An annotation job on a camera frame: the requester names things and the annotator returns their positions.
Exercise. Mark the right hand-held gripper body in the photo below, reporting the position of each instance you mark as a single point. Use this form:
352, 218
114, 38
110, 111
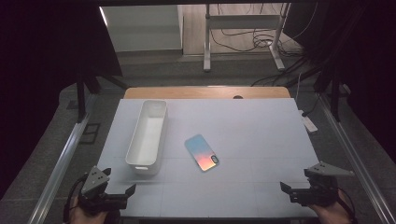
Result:
320, 193

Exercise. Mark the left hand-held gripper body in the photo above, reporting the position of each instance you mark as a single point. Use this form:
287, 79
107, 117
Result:
93, 199

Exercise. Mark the iridescent phone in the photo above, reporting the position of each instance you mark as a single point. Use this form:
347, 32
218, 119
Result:
199, 151

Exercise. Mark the person's left hand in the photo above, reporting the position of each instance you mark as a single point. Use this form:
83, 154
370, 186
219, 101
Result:
82, 216

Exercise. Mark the person's right hand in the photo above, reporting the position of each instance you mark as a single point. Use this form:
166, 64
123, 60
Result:
331, 214

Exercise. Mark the white power strip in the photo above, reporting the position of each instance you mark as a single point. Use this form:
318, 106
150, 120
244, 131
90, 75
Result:
308, 123

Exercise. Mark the white plastic bin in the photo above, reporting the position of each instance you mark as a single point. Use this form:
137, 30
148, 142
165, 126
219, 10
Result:
149, 130

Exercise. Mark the pale table mat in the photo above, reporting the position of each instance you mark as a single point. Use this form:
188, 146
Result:
249, 140

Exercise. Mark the black curtain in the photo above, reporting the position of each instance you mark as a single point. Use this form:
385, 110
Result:
40, 77
367, 62

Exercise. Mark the wooden table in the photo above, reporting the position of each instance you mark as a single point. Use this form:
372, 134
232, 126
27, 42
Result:
202, 92

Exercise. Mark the white cabinet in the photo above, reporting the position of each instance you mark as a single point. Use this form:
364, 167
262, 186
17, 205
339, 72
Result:
143, 28

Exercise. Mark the aluminium rail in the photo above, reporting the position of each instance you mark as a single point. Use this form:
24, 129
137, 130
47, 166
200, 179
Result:
358, 161
62, 161

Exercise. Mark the black stand post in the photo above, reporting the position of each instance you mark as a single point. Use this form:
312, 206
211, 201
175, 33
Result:
81, 99
335, 99

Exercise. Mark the metal desk frame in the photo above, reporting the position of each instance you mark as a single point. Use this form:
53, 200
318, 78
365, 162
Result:
243, 21

